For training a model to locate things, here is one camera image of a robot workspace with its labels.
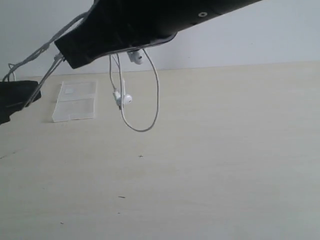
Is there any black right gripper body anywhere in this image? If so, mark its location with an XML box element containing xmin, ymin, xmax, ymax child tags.
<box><xmin>86</xmin><ymin>0</ymin><xmax>256</xmax><ymax>51</ymax></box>

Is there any clear plastic storage box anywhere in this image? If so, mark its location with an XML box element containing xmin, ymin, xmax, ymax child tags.
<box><xmin>52</xmin><ymin>81</ymin><xmax>97</xmax><ymax>123</ymax></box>

